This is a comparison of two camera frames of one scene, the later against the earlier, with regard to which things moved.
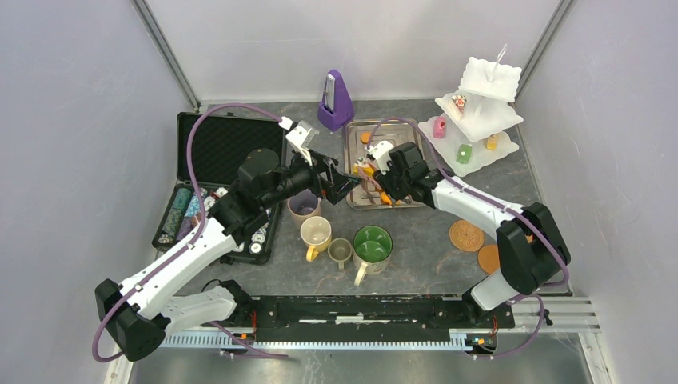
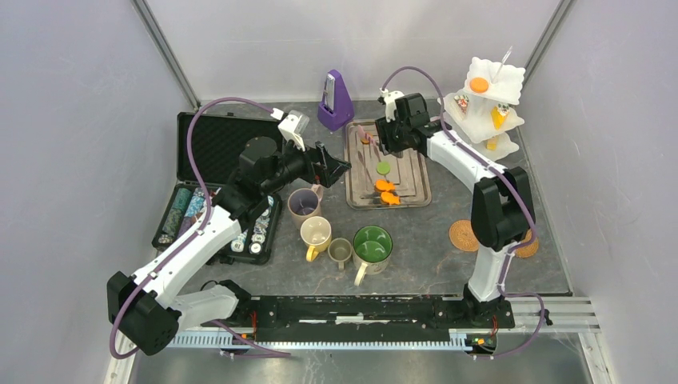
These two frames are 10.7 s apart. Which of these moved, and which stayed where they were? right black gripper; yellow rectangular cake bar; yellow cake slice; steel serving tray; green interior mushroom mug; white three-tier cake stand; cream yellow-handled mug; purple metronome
Moved: right black gripper; yellow cake slice
Stayed: steel serving tray; white three-tier cake stand; yellow rectangular cake bar; purple metronome; cream yellow-handled mug; green interior mushroom mug
